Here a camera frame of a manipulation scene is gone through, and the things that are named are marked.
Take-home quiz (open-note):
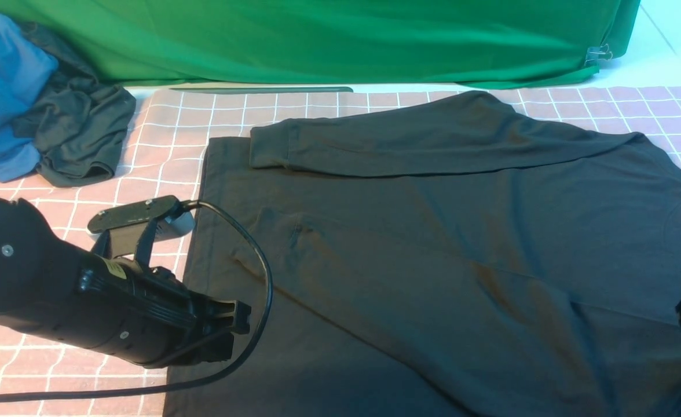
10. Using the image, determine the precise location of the black camera cable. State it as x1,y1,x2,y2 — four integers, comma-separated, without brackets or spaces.
0,200,274,405

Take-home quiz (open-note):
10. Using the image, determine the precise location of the dark crumpled garment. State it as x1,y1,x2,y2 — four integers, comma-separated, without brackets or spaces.
12,22,136,188

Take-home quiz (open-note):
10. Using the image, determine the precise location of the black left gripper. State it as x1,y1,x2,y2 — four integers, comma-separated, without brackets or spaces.
78,254,251,369

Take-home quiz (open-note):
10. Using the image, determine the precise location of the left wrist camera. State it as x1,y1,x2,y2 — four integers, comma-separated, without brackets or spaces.
88,195,196,267

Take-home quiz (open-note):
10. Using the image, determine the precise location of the blue crumpled garment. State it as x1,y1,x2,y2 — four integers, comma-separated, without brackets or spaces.
0,14,58,182

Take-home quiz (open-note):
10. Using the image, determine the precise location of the green backdrop cloth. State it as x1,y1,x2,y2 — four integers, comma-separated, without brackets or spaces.
0,1,640,89

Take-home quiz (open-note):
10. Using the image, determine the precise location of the clear binder clip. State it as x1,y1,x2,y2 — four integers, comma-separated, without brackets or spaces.
584,44,613,68

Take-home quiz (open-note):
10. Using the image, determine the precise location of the pink grid tablecloth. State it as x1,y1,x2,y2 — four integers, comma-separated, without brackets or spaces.
0,86,681,417

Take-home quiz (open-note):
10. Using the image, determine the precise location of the dark gray long-sleeved shirt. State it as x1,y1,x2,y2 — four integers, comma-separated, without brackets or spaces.
164,90,681,417

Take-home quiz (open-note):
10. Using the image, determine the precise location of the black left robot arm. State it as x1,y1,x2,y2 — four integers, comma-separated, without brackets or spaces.
0,196,251,369

